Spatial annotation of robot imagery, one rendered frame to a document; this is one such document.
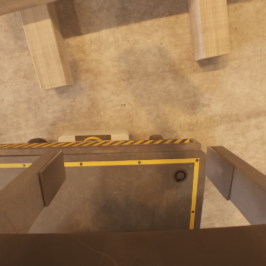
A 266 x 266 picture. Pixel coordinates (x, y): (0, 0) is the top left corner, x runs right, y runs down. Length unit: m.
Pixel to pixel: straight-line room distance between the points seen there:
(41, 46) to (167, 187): 0.63
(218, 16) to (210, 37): 0.07
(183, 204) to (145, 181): 0.14
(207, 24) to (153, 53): 0.22
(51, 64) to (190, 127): 0.61
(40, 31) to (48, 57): 0.09
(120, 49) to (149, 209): 0.60
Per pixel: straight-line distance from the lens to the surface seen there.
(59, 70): 0.75
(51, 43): 0.76
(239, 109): 0.94
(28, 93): 0.91
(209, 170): 0.17
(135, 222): 0.63
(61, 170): 0.16
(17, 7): 0.81
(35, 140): 0.81
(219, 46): 0.79
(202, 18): 0.78
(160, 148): 0.52
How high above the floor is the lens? 0.80
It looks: 75 degrees down
